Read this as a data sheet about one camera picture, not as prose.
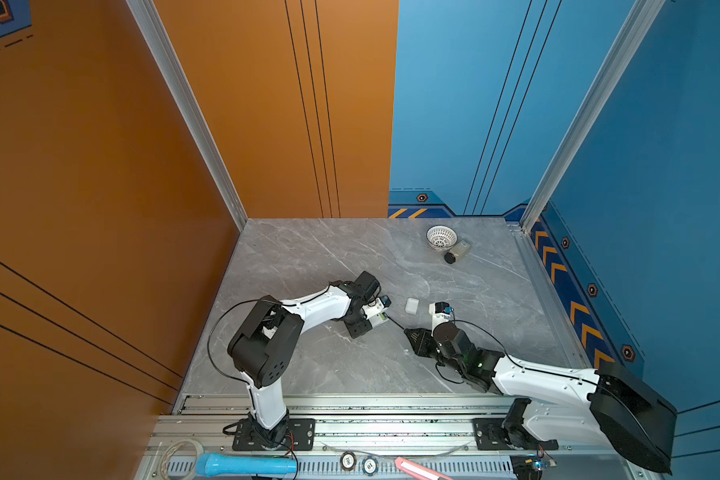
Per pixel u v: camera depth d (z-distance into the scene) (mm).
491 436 725
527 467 706
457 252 1079
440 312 754
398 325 889
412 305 968
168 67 771
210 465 670
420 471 691
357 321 810
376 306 840
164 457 696
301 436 733
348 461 699
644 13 695
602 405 424
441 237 1124
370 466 696
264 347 485
